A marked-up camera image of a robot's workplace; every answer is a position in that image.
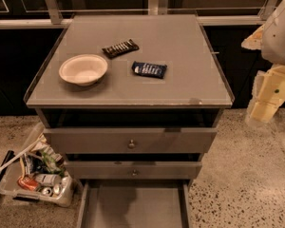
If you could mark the grey middle drawer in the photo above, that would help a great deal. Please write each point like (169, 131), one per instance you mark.
(126, 170)

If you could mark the dark brown snack bar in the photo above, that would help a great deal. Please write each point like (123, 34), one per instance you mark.
(120, 49)

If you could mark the silver can top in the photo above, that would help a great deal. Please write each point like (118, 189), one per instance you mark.
(47, 191)

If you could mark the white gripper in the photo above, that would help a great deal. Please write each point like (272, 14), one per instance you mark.
(279, 37)

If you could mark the blue rxbar blueberry bar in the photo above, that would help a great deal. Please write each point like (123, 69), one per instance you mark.
(149, 70)

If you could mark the white paper bowl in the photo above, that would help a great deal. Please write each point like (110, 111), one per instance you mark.
(83, 70)

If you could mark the grey open bottom drawer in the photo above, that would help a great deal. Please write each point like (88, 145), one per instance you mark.
(134, 204)

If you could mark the clear plastic storage bin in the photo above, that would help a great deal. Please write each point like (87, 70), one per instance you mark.
(42, 164)

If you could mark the metal window railing frame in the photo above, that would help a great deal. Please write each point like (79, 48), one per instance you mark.
(43, 14)

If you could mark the red soda can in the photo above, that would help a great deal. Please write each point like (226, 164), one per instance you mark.
(28, 183)

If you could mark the white stick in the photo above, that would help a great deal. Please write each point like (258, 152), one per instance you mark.
(28, 148)

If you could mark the grey top drawer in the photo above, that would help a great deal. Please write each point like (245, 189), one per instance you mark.
(130, 140)

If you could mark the grey drawer cabinet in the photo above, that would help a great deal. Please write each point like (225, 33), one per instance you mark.
(192, 94)

